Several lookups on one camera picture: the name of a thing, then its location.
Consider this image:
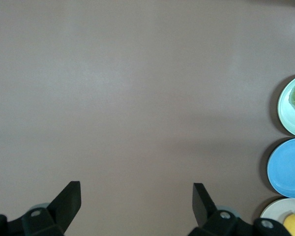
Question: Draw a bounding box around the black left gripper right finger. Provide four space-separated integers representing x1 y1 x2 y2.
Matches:
188 182 292 236

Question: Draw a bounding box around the pale green plate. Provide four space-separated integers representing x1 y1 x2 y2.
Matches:
277 73 295 138

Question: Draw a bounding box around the beige plate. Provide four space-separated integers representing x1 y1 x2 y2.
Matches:
260 198 295 236

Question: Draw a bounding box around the blue plate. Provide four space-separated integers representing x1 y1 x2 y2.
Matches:
267 137 295 199

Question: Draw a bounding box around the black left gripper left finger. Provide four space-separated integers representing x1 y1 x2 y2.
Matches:
0 181 82 236

